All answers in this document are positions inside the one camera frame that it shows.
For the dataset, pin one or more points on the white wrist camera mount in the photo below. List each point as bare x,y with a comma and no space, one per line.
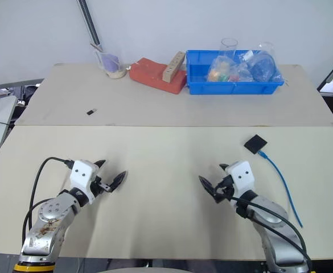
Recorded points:
241,176
82,175

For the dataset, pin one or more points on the grey threaded metal pole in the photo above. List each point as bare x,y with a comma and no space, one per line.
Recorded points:
90,22

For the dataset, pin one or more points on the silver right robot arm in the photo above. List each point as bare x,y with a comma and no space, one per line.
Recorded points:
271,227

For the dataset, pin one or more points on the dark clutter under table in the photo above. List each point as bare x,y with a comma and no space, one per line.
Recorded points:
26,95

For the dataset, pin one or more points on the beige power strip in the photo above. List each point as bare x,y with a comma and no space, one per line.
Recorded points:
172,68

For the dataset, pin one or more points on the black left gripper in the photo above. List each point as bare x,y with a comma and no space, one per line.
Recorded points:
99,183

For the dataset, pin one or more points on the small black adapter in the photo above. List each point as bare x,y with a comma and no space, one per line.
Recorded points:
91,111

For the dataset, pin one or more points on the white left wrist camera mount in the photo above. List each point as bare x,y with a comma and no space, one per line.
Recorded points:
82,175

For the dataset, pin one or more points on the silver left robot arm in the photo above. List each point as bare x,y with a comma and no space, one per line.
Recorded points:
49,221

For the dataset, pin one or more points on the plastic bags with items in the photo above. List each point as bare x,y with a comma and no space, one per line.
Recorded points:
264,64

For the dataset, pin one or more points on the black square box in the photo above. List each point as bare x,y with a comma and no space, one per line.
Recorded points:
255,144

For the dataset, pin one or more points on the clear plastic bag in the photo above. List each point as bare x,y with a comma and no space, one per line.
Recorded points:
246,58

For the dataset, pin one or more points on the tall clear glass beaker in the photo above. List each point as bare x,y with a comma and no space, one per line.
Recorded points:
229,47

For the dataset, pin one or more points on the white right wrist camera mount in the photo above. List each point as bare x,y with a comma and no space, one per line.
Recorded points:
241,176

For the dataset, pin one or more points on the red brick-shaped sponge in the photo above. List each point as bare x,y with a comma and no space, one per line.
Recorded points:
149,74

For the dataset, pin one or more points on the blue plastic bin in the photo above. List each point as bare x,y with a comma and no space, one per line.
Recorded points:
211,86

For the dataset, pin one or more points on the glass beaker with purple cloth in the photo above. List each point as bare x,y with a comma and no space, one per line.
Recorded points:
110,64

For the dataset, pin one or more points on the bag of coloured blocks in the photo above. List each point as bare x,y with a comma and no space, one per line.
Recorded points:
221,71

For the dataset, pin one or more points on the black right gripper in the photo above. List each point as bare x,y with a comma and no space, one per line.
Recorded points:
226,189

